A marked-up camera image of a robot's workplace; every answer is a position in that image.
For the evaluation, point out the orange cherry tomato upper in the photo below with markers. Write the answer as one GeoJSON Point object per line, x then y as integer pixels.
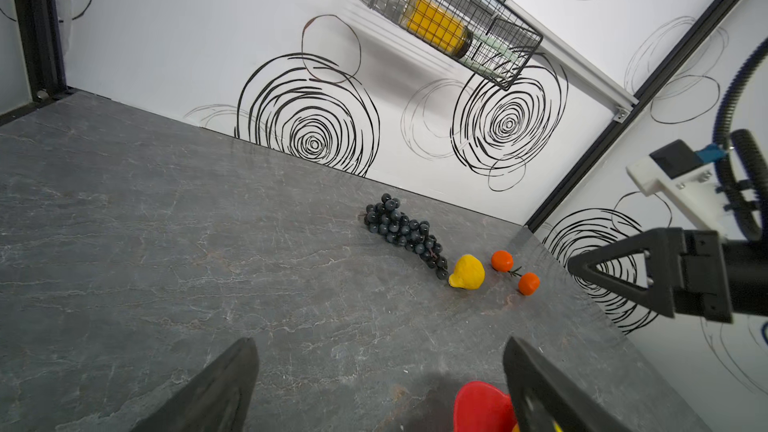
{"type": "Point", "coordinates": [502, 261]}

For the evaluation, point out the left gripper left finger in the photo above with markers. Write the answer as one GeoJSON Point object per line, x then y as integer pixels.
{"type": "Point", "coordinates": [216, 399]}

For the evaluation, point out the red flower-shaped fruit bowl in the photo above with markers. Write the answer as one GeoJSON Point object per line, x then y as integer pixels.
{"type": "Point", "coordinates": [480, 406]}

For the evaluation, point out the orange cherry tomato lower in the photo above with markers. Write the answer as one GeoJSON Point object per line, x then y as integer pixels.
{"type": "Point", "coordinates": [528, 284]}

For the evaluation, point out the small yellow pear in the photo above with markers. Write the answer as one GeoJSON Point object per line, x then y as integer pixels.
{"type": "Point", "coordinates": [468, 273]}

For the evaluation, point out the black wire wall basket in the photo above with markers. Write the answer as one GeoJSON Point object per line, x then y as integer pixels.
{"type": "Point", "coordinates": [490, 17]}

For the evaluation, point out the green box in basket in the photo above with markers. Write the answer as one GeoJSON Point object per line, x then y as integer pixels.
{"type": "Point", "coordinates": [494, 59]}

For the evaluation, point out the orange cherry tomato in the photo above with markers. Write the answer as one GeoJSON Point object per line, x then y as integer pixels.
{"type": "Point", "coordinates": [502, 261]}
{"type": "Point", "coordinates": [528, 284]}

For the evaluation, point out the dark grape bunch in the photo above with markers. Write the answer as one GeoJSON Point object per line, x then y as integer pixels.
{"type": "Point", "coordinates": [386, 219]}

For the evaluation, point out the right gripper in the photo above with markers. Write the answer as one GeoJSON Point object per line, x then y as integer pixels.
{"type": "Point", "coordinates": [689, 272]}

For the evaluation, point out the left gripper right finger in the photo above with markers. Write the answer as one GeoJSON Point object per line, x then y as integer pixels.
{"type": "Point", "coordinates": [545, 399]}

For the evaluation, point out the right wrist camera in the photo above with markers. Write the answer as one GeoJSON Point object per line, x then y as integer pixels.
{"type": "Point", "coordinates": [687, 179]}

